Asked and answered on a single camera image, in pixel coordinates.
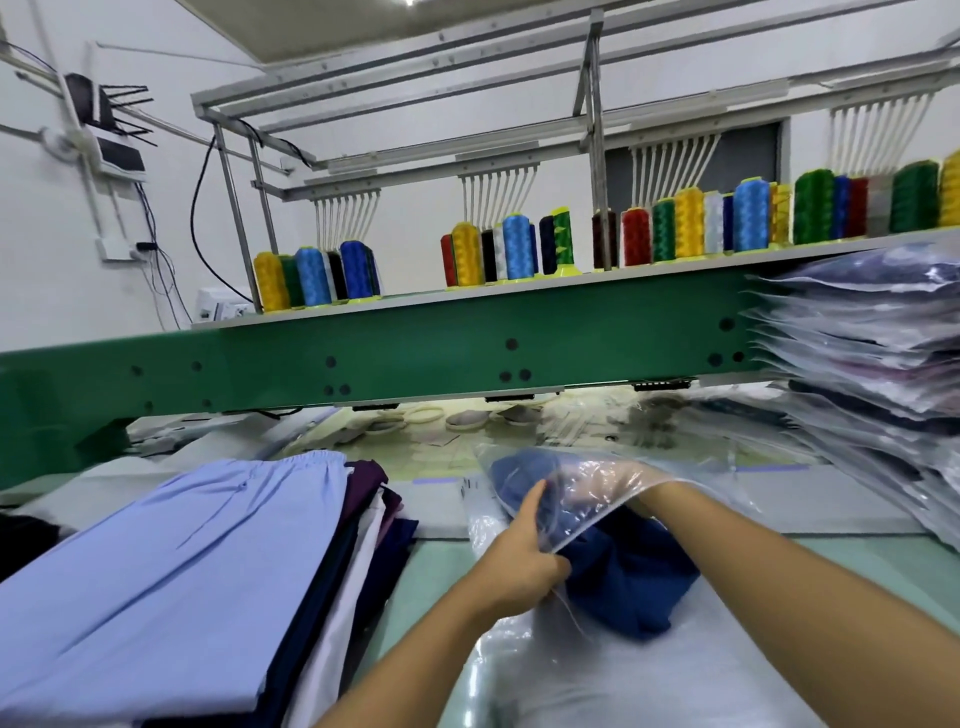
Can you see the person's left hand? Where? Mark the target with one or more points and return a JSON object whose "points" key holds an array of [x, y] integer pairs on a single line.
{"points": [[518, 573]]}

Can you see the person's right hand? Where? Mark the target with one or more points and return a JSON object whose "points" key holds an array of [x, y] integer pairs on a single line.
{"points": [[657, 501]]}

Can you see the blue garment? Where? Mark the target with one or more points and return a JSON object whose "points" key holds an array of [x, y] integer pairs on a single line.
{"points": [[630, 578]]}

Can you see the stack of plastic bags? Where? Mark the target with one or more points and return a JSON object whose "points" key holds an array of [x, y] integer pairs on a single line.
{"points": [[660, 683]]}

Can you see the stack of bagged garments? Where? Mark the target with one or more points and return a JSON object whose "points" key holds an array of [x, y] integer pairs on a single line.
{"points": [[885, 345]]}

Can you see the person's left forearm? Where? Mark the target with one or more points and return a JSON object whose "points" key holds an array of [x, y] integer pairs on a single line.
{"points": [[405, 675]]}

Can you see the person's right forearm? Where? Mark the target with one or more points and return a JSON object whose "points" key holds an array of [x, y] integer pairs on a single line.
{"points": [[825, 600]]}

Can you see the green machine beam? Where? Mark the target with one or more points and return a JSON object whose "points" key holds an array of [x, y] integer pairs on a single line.
{"points": [[375, 360]]}

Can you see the row of coloured thread spools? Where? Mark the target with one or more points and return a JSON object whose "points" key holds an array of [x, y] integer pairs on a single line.
{"points": [[690, 225]]}

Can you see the grey metal thread rack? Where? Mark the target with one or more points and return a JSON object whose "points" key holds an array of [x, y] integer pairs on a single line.
{"points": [[597, 135]]}

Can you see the white box device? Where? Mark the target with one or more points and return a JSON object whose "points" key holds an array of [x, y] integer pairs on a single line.
{"points": [[222, 308]]}

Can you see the black cloth bundle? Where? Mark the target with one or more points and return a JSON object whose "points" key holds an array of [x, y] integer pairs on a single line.
{"points": [[23, 543]]}

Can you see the white wall socket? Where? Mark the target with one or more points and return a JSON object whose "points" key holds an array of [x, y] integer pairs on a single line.
{"points": [[120, 249]]}

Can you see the wall router with antennas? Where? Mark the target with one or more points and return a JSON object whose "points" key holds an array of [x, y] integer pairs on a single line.
{"points": [[113, 150]]}

